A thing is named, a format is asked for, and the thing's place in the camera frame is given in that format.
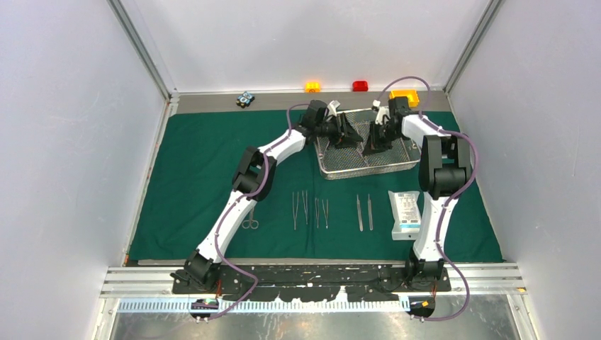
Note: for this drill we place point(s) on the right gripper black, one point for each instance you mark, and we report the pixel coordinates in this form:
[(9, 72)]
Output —
[(374, 144)]

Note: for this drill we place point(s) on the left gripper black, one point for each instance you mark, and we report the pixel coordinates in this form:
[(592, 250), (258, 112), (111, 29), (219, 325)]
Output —
[(350, 139)]

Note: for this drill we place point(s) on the metal mesh tray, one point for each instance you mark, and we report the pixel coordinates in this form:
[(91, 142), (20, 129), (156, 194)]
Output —
[(348, 163)]

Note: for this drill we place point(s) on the steel scalpel handle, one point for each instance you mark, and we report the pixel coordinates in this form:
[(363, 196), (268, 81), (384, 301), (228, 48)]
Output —
[(359, 213), (370, 212)]

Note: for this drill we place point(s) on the steel spatula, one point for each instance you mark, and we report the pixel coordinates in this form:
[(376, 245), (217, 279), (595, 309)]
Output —
[(305, 206)]

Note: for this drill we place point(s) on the thin steel tweezers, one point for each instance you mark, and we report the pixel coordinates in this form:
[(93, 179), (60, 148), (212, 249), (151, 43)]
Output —
[(325, 209)]

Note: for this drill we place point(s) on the white paper packet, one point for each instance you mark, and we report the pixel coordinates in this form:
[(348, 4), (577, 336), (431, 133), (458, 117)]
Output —
[(406, 215)]

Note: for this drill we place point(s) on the long steel forceps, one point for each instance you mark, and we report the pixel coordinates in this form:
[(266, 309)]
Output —
[(295, 206)]

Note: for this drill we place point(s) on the steel scissors blade pair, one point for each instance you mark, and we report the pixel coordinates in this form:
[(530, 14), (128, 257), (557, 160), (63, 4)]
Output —
[(250, 223)]

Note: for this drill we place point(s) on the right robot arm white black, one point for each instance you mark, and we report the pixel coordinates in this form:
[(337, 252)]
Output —
[(444, 173)]

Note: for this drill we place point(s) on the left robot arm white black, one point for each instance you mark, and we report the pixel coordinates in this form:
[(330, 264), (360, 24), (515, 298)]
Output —
[(252, 182)]

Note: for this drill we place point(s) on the yellow toy block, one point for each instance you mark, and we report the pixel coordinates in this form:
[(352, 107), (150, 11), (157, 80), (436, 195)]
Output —
[(410, 94)]

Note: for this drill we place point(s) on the red toy brick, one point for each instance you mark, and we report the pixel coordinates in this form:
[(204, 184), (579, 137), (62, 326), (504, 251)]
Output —
[(360, 86)]

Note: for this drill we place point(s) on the orange toy brick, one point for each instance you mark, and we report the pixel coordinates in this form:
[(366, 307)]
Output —
[(312, 87)]

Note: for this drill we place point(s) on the small blue black toy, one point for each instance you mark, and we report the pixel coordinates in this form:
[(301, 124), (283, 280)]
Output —
[(245, 99)]

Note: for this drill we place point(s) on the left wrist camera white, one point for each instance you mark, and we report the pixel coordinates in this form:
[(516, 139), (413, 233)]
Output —
[(332, 107)]

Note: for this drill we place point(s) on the aluminium frame rail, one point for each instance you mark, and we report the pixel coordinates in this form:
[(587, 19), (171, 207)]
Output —
[(137, 282)]

